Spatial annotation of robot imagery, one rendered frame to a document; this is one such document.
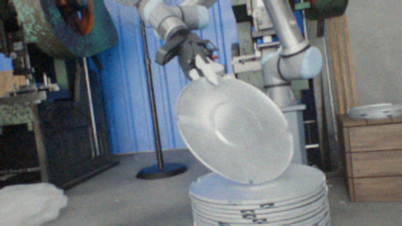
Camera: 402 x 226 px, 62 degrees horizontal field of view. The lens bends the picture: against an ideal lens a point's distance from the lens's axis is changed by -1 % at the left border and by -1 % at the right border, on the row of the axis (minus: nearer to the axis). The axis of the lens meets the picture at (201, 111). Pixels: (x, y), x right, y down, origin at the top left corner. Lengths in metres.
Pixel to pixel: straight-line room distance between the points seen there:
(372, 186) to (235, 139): 0.98
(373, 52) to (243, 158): 2.90
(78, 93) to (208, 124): 2.22
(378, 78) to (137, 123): 2.40
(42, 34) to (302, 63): 1.70
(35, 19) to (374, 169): 2.07
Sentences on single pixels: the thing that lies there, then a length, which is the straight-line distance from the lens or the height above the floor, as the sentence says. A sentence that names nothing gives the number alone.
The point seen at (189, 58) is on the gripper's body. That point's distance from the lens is 0.87.
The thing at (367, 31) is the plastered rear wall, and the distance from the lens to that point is 3.54.
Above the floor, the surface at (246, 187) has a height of 0.34.
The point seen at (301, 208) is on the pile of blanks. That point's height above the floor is 0.32.
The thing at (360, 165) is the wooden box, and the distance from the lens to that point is 1.59.
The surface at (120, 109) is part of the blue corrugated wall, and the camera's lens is 3.70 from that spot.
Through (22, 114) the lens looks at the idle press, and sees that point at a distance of 2.63.
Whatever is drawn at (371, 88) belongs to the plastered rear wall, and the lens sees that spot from 3.52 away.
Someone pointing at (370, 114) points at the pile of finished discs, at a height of 0.36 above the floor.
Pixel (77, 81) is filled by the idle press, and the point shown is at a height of 0.78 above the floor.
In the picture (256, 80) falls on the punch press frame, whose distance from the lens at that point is 2.00.
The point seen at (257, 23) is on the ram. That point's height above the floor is 0.93.
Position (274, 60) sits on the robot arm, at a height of 0.65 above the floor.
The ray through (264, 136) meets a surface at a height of 0.43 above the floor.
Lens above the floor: 0.55
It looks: 3 degrees down
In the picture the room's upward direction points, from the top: 7 degrees counter-clockwise
